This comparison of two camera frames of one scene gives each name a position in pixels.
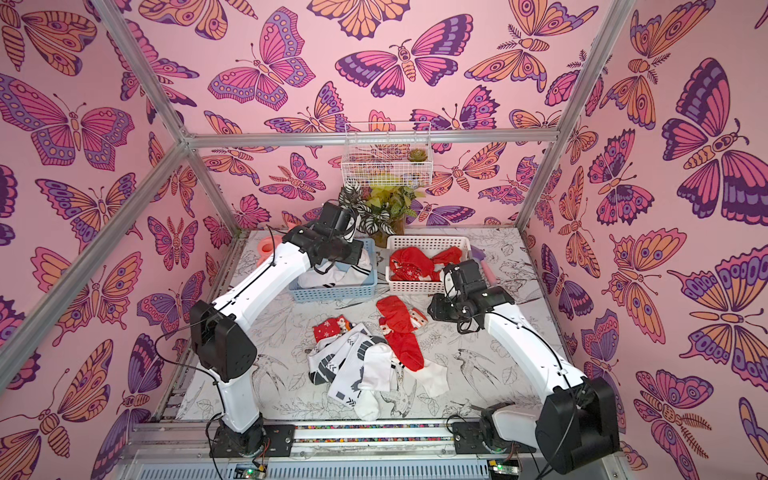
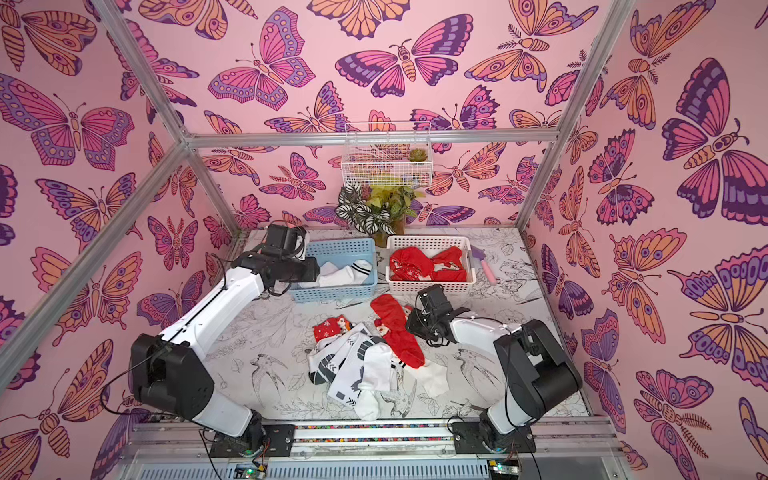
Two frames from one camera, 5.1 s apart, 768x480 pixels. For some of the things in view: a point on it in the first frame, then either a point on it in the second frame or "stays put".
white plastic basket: x=432 y=246 stays put
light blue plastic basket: x=366 y=292 stays put
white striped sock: x=355 y=275 stays put
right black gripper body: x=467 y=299 -> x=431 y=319
